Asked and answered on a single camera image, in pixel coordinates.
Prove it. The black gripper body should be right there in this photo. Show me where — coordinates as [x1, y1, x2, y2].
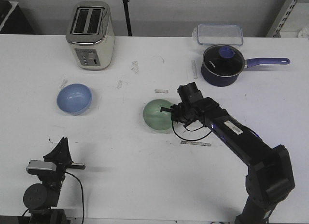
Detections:
[170, 102, 203, 127]
[38, 162, 85, 191]

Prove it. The cream and chrome toaster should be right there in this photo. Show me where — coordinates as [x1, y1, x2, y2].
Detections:
[66, 1, 115, 70]

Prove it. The grey metal shelf upright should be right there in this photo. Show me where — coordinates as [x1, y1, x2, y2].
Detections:
[266, 0, 305, 38]

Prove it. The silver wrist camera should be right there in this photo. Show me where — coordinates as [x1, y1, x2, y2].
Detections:
[26, 160, 56, 175]

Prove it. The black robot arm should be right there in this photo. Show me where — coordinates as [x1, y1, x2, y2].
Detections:
[160, 82, 295, 224]
[23, 137, 85, 224]

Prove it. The dark blue saucepan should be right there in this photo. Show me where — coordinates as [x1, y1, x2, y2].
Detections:
[201, 57, 291, 87]

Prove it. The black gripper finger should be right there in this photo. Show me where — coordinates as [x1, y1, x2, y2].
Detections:
[64, 137, 73, 164]
[160, 107, 173, 112]
[43, 137, 65, 163]

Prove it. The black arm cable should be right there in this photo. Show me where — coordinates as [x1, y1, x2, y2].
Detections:
[171, 120, 213, 142]
[64, 171, 85, 224]

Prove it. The white crumpled cloth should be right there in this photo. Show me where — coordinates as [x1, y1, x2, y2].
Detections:
[297, 27, 309, 39]

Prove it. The green bowl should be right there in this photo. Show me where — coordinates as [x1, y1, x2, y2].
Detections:
[143, 99, 172, 132]

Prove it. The clear plastic food container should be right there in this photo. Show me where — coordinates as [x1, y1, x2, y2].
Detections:
[192, 24, 243, 46]

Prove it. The glass pot lid blue knob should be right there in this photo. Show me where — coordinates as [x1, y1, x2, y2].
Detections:
[203, 44, 245, 77]

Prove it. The blue bowl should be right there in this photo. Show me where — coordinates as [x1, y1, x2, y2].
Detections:
[56, 84, 92, 115]

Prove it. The black tripod pole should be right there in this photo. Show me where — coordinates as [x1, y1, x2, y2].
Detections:
[122, 0, 132, 36]

